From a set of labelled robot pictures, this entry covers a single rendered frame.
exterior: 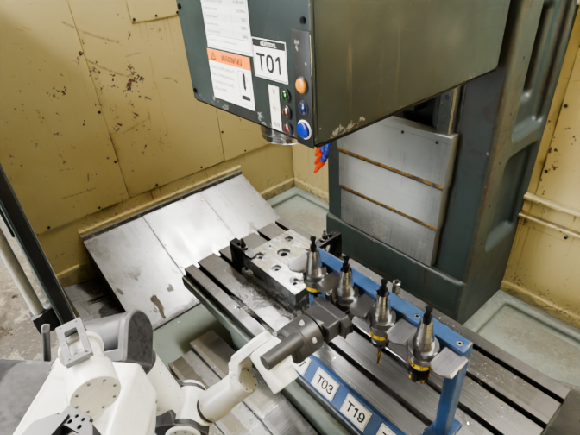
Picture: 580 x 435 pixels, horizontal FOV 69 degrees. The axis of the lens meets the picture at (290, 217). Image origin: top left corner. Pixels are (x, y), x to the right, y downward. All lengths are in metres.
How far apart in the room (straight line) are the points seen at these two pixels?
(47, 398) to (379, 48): 0.81
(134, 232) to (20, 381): 1.39
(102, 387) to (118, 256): 1.45
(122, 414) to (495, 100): 1.15
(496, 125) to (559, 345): 0.97
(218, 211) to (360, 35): 1.58
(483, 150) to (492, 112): 0.12
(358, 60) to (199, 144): 1.52
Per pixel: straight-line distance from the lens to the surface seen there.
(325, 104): 0.77
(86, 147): 2.01
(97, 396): 0.68
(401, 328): 0.99
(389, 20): 0.86
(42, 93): 1.92
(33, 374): 0.85
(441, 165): 1.42
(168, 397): 1.04
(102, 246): 2.13
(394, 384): 1.29
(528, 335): 1.97
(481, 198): 1.46
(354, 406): 1.19
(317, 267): 1.08
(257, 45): 0.84
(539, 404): 1.36
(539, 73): 1.61
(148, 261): 2.06
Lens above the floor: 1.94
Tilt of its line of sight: 33 degrees down
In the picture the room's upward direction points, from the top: 4 degrees counter-clockwise
